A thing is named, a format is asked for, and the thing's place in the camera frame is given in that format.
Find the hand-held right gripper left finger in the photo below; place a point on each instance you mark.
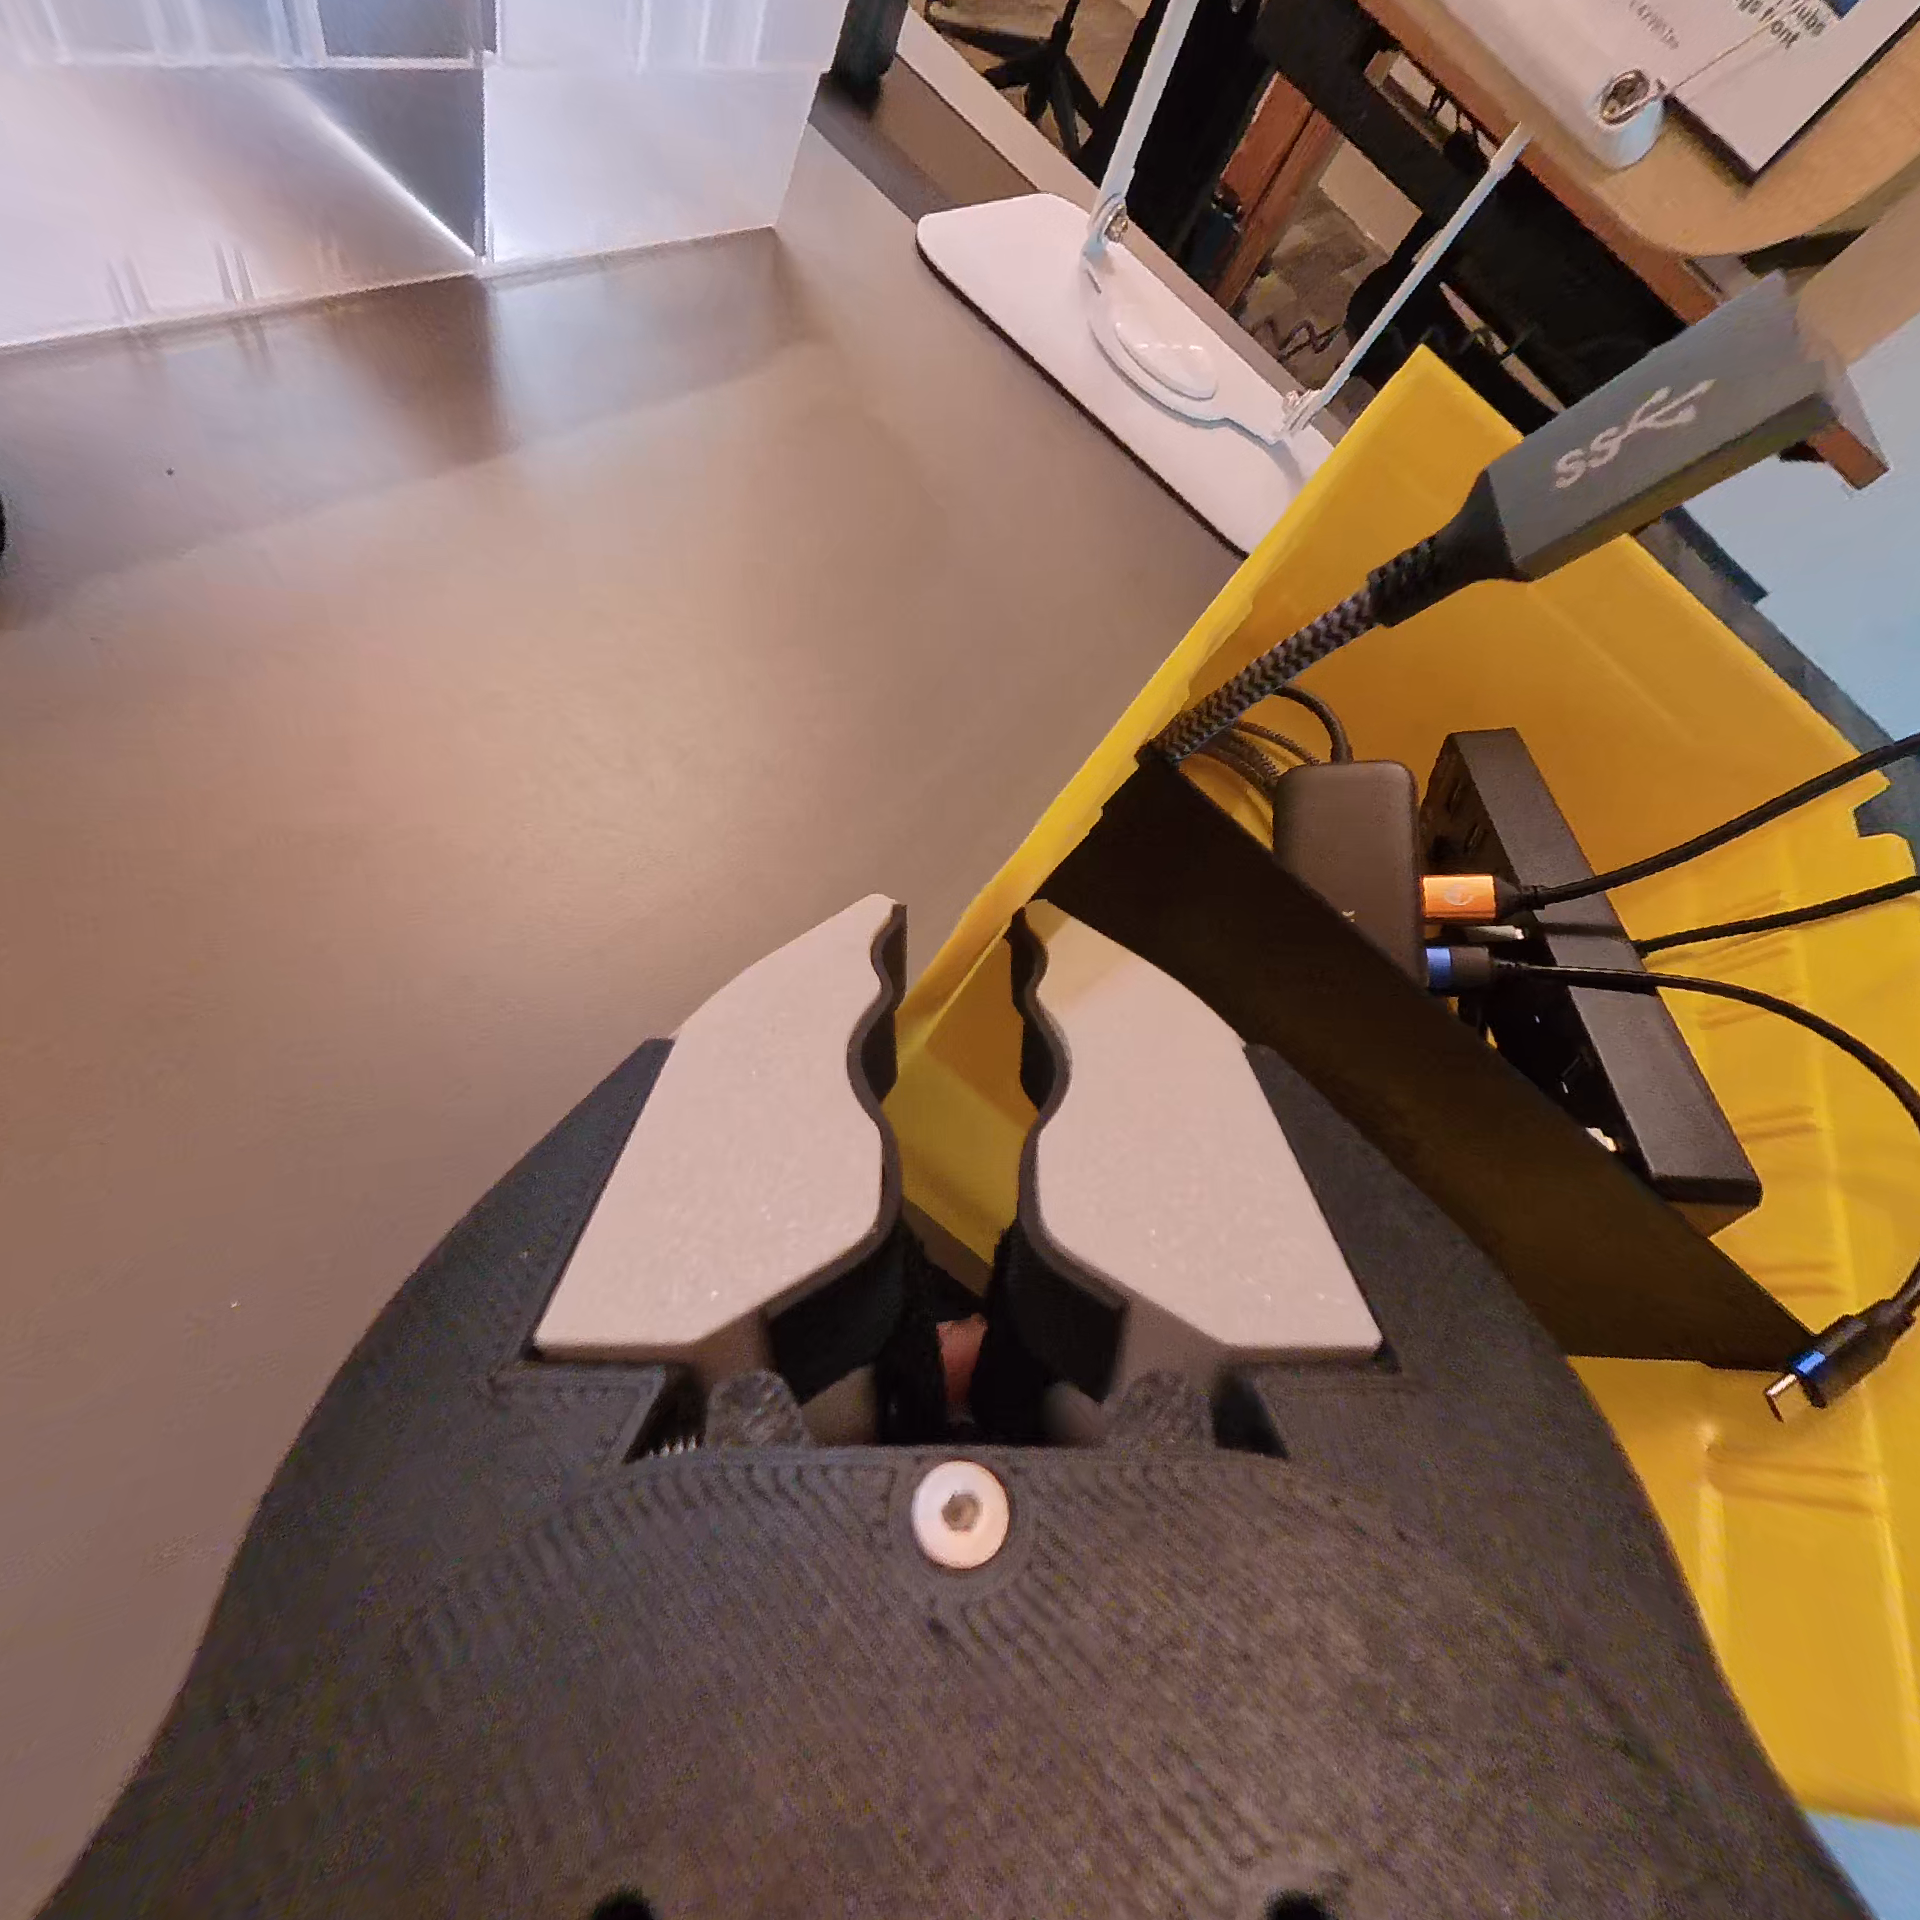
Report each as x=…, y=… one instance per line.
x=750, y=1141

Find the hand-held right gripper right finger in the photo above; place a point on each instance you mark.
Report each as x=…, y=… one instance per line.
x=1184, y=1184

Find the rounded black usb hub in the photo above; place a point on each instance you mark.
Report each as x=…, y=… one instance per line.
x=1349, y=839

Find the yellow plastic bin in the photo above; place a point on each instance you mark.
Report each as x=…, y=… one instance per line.
x=1724, y=1529

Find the long black usb hub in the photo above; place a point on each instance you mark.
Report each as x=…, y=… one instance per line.
x=1651, y=1080

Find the white document stand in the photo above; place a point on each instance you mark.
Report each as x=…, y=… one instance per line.
x=1049, y=283

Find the clear acrylic box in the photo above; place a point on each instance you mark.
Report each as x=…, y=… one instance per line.
x=299, y=149

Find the black office chair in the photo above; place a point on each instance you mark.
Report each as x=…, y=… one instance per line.
x=1036, y=60

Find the wooden board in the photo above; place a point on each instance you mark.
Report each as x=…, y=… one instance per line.
x=1724, y=195

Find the white instruction sign stand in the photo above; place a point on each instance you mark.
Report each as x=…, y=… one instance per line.
x=1800, y=60

